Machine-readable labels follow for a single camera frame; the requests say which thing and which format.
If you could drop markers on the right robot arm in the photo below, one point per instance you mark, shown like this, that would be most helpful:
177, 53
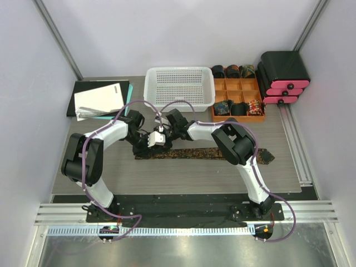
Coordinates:
237, 146

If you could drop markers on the rolled red patterned tie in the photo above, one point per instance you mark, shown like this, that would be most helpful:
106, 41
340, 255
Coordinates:
255, 108

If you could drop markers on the white plastic basket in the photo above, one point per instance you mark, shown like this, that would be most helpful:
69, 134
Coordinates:
183, 88

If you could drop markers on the black pink drawer unit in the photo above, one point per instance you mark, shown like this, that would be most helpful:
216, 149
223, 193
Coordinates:
282, 77

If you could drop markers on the rolled orange-black tie back-middle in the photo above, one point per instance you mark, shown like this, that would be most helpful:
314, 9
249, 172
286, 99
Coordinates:
232, 71

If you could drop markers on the rolled green tie back-right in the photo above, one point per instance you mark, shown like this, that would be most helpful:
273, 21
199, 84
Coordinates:
247, 71

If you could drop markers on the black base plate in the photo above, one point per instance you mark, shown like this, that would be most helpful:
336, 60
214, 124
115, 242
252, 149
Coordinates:
184, 211

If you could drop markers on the white slotted cable duct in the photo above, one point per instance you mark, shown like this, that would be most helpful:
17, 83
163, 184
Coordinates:
101, 230

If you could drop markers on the teal folder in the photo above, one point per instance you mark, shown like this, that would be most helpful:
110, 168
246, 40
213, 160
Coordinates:
129, 95

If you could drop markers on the black folder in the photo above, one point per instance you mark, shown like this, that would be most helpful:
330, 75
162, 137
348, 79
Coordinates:
82, 86

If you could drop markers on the rolled black tie back-left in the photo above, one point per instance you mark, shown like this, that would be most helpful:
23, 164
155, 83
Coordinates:
218, 71

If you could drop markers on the rolled blue floral tie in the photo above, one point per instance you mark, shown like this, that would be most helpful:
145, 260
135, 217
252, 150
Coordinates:
222, 108

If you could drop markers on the rolled plain black tie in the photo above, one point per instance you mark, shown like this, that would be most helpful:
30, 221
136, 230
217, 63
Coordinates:
239, 109

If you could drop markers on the orange compartment tray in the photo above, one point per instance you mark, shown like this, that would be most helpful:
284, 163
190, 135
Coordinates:
239, 90

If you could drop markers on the white notebook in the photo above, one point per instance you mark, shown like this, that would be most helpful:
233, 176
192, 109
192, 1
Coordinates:
105, 99

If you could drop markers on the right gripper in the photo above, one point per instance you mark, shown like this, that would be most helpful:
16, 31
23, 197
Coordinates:
168, 146

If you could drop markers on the black key-pattern tie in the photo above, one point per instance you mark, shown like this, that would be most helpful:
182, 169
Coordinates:
263, 156

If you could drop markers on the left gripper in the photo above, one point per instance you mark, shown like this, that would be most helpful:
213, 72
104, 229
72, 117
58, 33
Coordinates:
144, 151

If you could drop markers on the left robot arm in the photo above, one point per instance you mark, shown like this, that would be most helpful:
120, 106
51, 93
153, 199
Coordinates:
84, 152

